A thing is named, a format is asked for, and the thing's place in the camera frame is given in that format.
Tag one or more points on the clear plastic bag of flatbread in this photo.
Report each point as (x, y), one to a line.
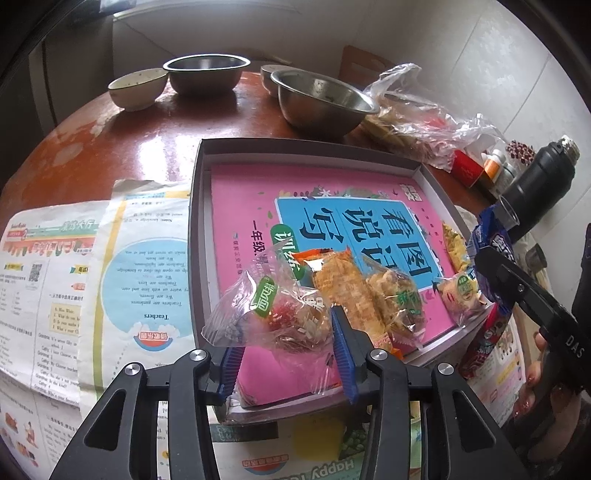
(415, 129)

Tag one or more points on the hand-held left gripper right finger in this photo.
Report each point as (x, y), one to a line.
(344, 355)

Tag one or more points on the newspaper with red header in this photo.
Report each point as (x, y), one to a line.
(41, 286)

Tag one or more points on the steel bowl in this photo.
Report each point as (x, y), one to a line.
(203, 81)
(318, 115)

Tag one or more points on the newspaper with green lettering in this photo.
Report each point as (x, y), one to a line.
(286, 461)

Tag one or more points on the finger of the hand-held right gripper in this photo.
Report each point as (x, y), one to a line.
(508, 281)

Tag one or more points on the newspaper with cartoon pictures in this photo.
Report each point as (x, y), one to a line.
(503, 392)

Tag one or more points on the person's right hand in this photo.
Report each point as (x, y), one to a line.
(535, 369)

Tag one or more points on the dark refrigerator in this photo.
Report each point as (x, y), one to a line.
(69, 69)

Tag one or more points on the blue snack packet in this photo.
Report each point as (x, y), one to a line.
(489, 341)

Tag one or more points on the black thermos flask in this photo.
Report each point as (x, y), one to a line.
(540, 194)

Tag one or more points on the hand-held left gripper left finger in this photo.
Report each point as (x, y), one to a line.
(231, 369)

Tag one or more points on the speckled ceramic bowl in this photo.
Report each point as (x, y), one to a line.
(138, 92)

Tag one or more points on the yellow chips packet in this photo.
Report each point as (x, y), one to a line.
(455, 247)

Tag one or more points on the grey cardboard box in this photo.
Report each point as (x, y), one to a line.
(198, 230)

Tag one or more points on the small round snack packet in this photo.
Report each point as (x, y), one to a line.
(459, 295)

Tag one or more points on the orange medicine box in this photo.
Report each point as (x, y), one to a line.
(491, 168)

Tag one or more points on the red and white flower ornament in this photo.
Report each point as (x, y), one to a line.
(519, 150)

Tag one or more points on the clear plastic cup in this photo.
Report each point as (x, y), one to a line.
(508, 212)

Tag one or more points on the clear snack packet green label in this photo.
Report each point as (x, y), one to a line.
(272, 314)

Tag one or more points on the white medicine bottle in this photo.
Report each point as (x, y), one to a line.
(508, 175)

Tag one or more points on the newspaper with blue circle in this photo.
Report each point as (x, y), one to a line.
(138, 258)

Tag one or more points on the pink book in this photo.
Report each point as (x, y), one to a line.
(240, 207)

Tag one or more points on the steel cup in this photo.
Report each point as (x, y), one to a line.
(538, 258)

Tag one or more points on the yellow pastry packet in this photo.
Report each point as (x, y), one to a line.
(392, 300)

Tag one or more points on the white ceramic bowl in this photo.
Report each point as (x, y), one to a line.
(268, 78)

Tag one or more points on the orange rice cracker packet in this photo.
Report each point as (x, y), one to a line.
(346, 295)

